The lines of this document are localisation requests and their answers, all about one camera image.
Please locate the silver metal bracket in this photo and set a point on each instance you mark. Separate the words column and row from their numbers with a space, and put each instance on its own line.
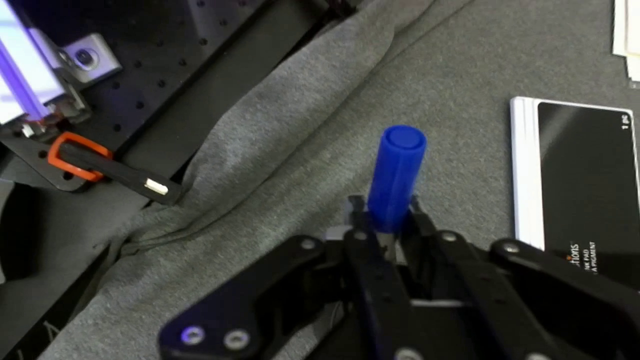
column 87, row 59

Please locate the white label sheets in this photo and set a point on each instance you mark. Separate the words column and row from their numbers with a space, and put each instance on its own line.
column 628, row 33

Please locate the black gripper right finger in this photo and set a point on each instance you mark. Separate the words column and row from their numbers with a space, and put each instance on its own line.
column 480, row 293

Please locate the black perforated mounting table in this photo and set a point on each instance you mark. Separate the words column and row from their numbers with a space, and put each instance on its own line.
column 180, row 53

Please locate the gray tablecloth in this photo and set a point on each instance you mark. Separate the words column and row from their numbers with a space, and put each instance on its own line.
column 320, row 120

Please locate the blue marker with thick cap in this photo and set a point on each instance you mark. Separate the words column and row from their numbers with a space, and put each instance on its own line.
column 397, row 176

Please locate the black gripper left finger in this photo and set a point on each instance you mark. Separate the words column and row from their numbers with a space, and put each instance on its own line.
column 372, row 293

